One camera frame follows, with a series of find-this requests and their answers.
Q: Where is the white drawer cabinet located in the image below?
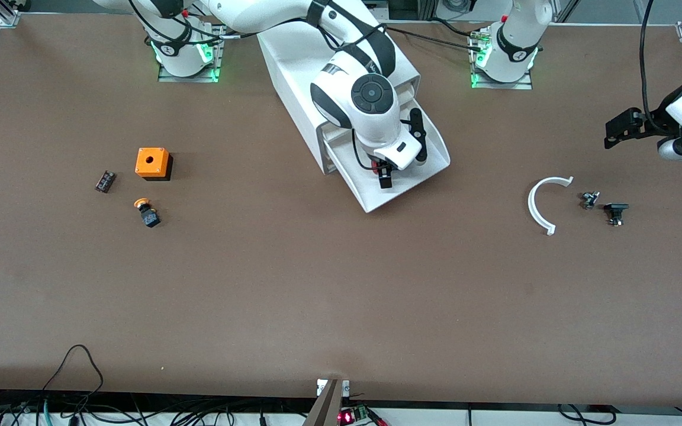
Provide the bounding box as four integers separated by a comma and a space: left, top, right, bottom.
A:
256, 12, 422, 175

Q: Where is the orange-capped black push button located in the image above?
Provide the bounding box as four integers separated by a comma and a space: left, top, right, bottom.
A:
134, 198, 162, 229

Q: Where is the small black clamp part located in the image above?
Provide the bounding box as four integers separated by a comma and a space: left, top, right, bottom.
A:
604, 203, 630, 227

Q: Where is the circuit board with red light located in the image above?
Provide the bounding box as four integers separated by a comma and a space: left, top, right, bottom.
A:
338, 404, 388, 426

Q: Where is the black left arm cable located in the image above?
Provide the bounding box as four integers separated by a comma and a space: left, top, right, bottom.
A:
639, 0, 659, 119

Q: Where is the white curved plastic bracket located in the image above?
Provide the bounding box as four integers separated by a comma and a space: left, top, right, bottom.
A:
527, 176, 574, 236

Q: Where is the black cable across table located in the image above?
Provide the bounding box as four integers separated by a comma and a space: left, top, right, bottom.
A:
385, 24, 484, 53

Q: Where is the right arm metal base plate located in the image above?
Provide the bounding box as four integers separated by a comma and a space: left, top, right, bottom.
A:
157, 24, 223, 83

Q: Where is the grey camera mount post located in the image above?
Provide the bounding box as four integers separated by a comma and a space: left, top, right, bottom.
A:
303, 379, 345, 426

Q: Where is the orange button enclosure box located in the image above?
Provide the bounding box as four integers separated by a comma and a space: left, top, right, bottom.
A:
135, 147, 173, 182

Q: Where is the black looped cable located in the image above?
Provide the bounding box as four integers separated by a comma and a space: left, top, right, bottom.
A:
42, 344, 105, 394

